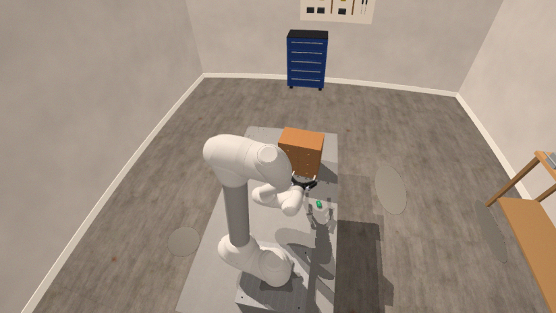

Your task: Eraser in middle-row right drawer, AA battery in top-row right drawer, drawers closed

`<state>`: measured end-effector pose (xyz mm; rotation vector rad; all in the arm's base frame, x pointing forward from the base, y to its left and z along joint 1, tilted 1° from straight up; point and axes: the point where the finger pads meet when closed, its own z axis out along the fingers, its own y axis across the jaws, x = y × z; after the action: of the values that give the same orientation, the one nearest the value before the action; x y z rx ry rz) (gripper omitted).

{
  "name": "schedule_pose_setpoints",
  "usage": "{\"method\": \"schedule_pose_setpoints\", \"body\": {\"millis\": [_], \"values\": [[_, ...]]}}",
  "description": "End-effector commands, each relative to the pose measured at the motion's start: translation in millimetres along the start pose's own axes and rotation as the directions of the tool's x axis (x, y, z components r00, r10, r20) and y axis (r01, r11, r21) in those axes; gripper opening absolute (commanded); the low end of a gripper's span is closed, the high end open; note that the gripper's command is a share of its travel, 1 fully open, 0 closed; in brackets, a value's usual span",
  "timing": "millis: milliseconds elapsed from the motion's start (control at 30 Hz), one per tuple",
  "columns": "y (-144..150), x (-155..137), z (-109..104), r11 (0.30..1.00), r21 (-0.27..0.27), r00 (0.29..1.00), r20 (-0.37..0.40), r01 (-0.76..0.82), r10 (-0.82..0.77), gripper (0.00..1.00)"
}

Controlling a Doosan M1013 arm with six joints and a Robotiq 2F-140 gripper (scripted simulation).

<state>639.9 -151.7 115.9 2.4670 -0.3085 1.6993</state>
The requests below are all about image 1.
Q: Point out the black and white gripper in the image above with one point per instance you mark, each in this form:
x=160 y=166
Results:
x=304 y=185

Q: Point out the brown wooden chest of drawers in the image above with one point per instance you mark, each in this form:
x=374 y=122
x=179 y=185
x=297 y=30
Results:
x=302 y=139

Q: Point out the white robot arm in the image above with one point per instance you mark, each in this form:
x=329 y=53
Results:
x=235 y=160

